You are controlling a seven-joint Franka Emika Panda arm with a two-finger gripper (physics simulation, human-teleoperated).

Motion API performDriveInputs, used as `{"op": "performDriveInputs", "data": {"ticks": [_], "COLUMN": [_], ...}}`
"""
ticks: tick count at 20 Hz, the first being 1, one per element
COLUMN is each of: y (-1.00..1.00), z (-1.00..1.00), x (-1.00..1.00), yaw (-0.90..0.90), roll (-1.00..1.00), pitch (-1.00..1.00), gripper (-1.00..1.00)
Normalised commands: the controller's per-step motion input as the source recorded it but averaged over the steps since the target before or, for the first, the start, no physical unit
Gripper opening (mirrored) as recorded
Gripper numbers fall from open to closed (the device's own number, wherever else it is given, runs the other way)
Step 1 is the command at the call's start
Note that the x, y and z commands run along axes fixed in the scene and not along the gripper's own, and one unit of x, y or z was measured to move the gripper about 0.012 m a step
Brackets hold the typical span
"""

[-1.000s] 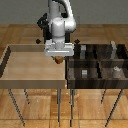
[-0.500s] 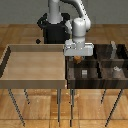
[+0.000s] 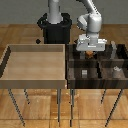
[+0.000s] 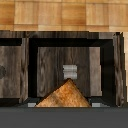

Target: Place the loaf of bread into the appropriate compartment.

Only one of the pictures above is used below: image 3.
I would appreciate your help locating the small grey can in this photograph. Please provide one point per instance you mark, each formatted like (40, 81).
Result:
(117, 69)

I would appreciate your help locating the brown loaf of bread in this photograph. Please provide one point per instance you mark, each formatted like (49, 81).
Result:
(89, 53)

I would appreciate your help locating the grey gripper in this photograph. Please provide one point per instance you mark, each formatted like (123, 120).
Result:
(90, 44)

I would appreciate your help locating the thin metal table leg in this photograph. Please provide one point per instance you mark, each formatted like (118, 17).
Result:
(26, 96)
(104, 96)
(115, 106)
(15, 106)
(59, 105)
(72, 106)

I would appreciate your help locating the tall grey carton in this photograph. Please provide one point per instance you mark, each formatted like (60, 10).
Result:
(113, 50)

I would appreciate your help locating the small grey box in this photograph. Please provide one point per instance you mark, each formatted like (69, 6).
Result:
(84, 72)

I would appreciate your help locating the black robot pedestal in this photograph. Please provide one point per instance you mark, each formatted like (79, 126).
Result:
(56, 32)

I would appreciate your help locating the light wooden bin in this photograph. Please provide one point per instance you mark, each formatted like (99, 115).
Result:
(33, 65)

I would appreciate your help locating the dark wooden compartment bin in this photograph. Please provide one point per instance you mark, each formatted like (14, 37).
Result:
(75, 66)

